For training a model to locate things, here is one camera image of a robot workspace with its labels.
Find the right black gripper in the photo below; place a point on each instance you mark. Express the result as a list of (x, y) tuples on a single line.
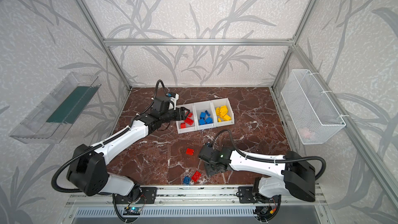
[(212, 166)]

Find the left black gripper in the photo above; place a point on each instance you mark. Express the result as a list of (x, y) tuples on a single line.
[(175, 114)]

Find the red eight-stud lego brick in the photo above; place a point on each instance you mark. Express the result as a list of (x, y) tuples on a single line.
[(189, 121)]

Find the red lego brick bottom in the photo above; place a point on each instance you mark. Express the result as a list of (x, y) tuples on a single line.
[(196, 176)]

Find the red lego brick square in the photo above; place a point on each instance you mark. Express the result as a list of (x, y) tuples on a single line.
[(190, 151)]

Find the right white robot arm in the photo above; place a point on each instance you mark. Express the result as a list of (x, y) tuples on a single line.
[(281, 174)]

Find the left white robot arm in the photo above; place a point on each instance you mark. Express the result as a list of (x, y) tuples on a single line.
[(87, 172)]

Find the left white bin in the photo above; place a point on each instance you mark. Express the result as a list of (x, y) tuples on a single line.
[(189, 128)]

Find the white bin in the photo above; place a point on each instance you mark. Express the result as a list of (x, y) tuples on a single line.
[(202, 107), (218, 103), (189, 128)]

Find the middle white bin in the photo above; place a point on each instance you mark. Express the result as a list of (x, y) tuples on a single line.
[(202, 107)]

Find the right white bin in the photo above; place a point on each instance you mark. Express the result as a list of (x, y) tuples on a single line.
[(218, 103)]

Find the blue lego brick bottom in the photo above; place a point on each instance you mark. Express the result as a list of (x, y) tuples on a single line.
[(186, 180)]

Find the pink object in basket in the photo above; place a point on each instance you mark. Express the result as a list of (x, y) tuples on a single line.
[(306, 133)]

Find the green circuit board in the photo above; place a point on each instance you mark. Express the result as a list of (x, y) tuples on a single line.
[(132, 211)]

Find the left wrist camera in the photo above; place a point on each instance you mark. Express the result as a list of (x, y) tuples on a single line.
[(173, 98)]

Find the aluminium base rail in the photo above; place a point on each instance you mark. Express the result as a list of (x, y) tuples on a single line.
[(172, 195)]

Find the white wire mesh basket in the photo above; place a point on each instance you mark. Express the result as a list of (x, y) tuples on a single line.
[(310, 107)]

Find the clear plastic wall tray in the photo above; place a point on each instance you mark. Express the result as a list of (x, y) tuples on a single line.
[(49, 122)]

